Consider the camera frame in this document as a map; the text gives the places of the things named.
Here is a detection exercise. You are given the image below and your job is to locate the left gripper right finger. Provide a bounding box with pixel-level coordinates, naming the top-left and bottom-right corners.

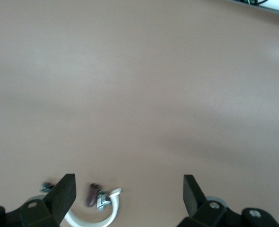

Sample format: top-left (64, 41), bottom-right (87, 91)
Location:
top-left (177, 174), bottom-right (279, 227)

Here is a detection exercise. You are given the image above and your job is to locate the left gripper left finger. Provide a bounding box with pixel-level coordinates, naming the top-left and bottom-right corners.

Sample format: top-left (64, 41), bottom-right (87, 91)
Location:
top-left (0, 173), bottom-right (77, 227)

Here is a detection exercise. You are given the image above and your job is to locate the small black plastic component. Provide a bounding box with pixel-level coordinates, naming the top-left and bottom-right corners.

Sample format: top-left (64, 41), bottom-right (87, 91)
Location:
top-left (40, 181), bottom-right (56, 193)

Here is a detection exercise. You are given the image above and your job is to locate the dark brown block component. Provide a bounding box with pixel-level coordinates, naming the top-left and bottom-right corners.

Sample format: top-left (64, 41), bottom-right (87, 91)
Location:
top-left (85, 182), bottom-right (101, 208)

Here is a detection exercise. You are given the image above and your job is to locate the white curved plastic clamp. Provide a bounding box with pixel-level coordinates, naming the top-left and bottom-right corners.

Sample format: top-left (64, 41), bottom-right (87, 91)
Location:
top-left (63, 186), bottom-right (122, 227)

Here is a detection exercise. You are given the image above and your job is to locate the brown table mat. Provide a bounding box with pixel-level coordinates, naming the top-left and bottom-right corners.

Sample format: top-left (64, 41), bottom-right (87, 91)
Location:
top-left (0, 0), bottom-right (279, 227)

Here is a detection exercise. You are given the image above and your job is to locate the small silver metal bracket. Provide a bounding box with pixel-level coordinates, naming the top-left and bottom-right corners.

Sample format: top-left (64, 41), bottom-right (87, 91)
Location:
top-left (96, 191), bottom-right (112, 212)

